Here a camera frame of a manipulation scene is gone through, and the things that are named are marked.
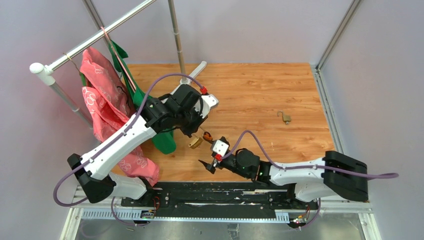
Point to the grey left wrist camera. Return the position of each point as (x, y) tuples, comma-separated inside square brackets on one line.
[(208, 102)]

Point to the pink patterned garment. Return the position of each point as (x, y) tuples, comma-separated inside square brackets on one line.
[(107, 101)]

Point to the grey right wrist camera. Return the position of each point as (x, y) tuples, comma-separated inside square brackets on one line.
[(219, 147)]

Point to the green garment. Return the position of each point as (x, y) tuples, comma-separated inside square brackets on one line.
[(164, 142)]

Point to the large brass padlock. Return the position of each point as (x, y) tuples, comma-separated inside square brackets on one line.
[(197, 138)]

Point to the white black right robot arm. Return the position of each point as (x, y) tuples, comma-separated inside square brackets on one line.
[(335, 174)]

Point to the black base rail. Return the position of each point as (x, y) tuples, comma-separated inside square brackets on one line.
[(216, 202)]

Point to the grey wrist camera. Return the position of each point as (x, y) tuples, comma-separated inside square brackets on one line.
[(208, 102), (219, 147)]

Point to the aluminium frame post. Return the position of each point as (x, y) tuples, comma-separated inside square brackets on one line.
[(334, 33)]

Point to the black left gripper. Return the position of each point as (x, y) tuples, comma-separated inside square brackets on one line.
[(190, 131)]

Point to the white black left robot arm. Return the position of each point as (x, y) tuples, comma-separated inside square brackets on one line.
[(184, 109)]

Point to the orange black Opel padlock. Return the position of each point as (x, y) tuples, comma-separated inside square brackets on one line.
[(207, 137)]

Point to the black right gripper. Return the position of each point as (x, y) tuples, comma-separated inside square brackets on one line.
[(210, 166)]

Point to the small brass padlock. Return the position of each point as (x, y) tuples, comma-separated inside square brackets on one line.
[(285, 118)]

